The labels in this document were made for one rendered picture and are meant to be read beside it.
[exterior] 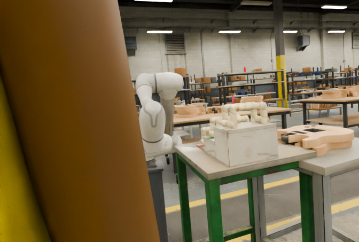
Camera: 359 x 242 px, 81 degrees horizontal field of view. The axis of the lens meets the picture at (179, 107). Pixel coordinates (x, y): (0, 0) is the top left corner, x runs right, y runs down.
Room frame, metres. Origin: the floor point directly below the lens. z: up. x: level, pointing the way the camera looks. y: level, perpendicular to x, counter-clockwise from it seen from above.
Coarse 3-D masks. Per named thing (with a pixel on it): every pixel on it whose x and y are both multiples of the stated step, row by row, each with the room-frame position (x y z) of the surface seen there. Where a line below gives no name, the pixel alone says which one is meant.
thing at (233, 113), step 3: (231, 111) 0.97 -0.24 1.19; (234, 111) 0.97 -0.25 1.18; (231, 114) 0.98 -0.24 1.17; (234, 114) 0.97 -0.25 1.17; (231, 117) 0.98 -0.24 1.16; (234, 117) 0.97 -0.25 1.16; (231, 120) 0.98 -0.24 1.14; (234, 120) 0.97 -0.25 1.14; (234, 123) 0.97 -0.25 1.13; (234, 126) 0.97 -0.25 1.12
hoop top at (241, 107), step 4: (240, 104) 1.00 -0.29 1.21; (244, 104) 1.00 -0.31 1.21; (248, 104) 1.00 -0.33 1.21; (252, 104) 1.00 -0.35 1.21; (256, 104) 1.01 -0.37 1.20; (260, 104) 1.01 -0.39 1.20; (264, 104) 1.02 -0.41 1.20; (232, 108) 0.97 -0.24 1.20; (236, 108) 0.98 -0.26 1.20; (240, 108) 0.98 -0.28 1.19; (244, 108) 0.99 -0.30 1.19; (248, 108) 0.99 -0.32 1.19; (252, 108) 1.00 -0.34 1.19; (256, 108) 1.01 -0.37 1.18; (260, 108) 1.02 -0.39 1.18
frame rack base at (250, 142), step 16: (240, 128) 0.98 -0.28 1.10; (256, 128) 0.99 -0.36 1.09; (272, 128) 1.01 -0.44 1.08; (224, 144) 0.98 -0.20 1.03; (240, 144) 0.97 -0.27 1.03; (256, 144) 0.99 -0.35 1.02; (272, 144) 1.01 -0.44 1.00; (224, 160) 0.99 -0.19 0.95; (240, 160) 0.97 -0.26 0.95; (256, 160) 0.99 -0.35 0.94
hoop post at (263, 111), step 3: (261, 108) 1.02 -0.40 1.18; (264, 108) 1.02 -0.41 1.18; (261, 111) 1.02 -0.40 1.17; (264, 111) 1.02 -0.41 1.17; (261, 114) 1.03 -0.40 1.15; (264, 114) 1.02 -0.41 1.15; (267, 114) 1.02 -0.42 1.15; (261, 117) 1.03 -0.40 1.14; (264, 117) 1.02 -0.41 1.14; (267, 117) 1.02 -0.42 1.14; (261, 120) 1.03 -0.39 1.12; (264, 120) 1.02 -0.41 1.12; (261, 123) 1.03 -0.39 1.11; (264, 123) 1.02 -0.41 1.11; (267, 123) 1.02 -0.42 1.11
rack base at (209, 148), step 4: (204, 136) 1.24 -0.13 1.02; (208, 136) 1.23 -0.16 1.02; (204, 140) 1.23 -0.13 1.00; (208, 140) 1.17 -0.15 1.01; (212, 140) 1.12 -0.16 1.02; (204, 144) 1.23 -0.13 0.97; (208, 144) 1.17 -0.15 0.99; (212, 144) 1.12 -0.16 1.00; (204, 148) 1.24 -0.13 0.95; (208, 148) 1.18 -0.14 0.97; (212, 148) 1.12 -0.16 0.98; (208, 152) 1.18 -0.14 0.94; (212, 152) 1.13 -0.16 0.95; (212, 156) 1.13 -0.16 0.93
